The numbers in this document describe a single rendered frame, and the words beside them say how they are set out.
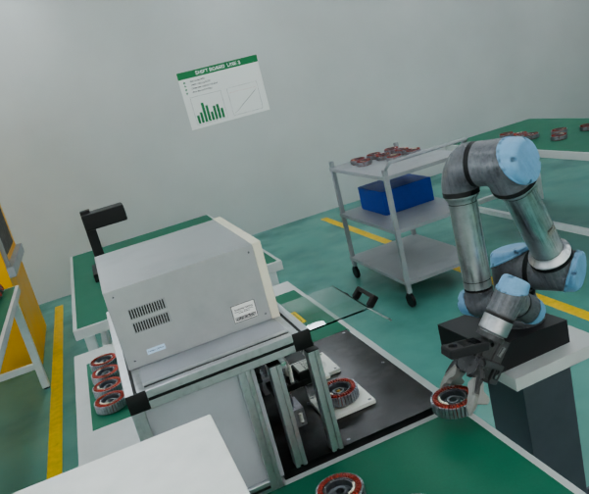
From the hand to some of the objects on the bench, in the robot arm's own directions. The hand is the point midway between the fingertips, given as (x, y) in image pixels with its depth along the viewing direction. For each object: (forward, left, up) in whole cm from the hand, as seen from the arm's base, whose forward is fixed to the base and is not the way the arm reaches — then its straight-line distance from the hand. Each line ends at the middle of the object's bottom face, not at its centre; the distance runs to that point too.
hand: (451, 403), depth 160 cm
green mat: (+46, +16, -10) cm, 50 cm away
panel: (+36, -48, -5) cm, 60 cm away
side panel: (+57, -19, -9) cm, 60 cm away
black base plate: (+13, -43, -6) cm, 46 cm away
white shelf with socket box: (+85, +35, -12) cm, 93 cm away
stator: (+14, -31, -3) cm, 34 cm away
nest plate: (+14, -31, -4) cm, 34 cm away
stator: (+36, +1, -8) cm, 37 cm away
